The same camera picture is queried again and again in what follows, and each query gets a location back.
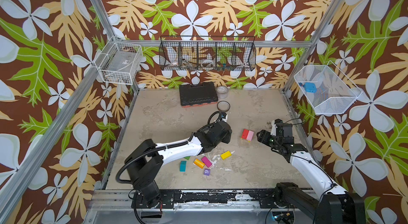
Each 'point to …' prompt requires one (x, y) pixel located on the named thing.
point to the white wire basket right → (328, 89)
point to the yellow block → (226, 155)
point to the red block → (245, 134)
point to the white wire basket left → (118, 62)
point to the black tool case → (191, 96)
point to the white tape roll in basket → (207, 63)
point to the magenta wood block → (206, 161)
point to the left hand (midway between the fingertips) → (227, 128)
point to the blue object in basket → (310, 87)
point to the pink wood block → (250, 135)
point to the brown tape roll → (223, 106)
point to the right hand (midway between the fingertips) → (260, 134)
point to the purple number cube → (207, 172)
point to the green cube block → (187, 157)
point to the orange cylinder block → (198, 163)
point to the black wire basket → (210, 53)
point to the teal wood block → (183, 166)
